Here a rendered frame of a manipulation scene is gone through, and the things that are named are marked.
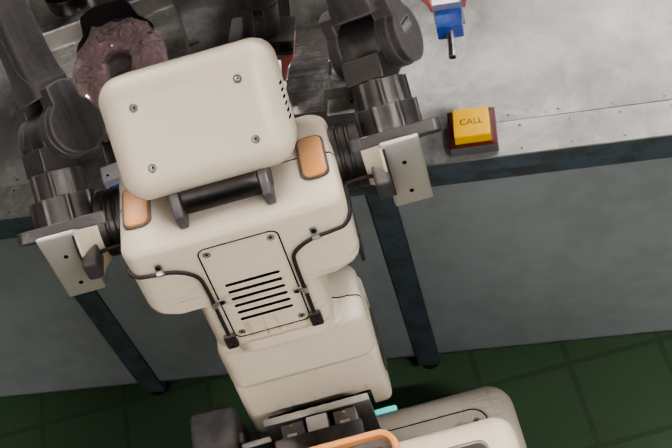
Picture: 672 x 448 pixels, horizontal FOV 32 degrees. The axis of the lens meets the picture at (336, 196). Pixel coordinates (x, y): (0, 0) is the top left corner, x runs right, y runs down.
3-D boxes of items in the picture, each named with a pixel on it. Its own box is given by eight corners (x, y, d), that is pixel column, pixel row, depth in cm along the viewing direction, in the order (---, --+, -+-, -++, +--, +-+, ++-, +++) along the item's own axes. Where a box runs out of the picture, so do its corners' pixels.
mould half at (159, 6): (232, 173, 199) (213, 133, 191) (89, 227, 199) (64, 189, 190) (172, -9, 230) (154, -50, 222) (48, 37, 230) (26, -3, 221)
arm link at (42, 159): (30, 191, 151) (48, 183, 147) (10, 115, 151) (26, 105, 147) (93, 178, 157) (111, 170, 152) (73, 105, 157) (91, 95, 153)
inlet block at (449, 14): (469, 66, 188) (466, 43, 184) (439, 70, 189) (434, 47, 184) (464, 9, 196) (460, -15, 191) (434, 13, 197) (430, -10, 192)
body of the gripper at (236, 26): (233, 27, 185) (227, -12, 180) (296, 25, 184) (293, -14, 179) (229, 52, 180) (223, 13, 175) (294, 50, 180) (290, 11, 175)
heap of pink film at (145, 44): (188, 112, 202) (174, 82, 196) (92, 148, 202) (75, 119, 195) (159, 16, 218) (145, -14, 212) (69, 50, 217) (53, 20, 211)
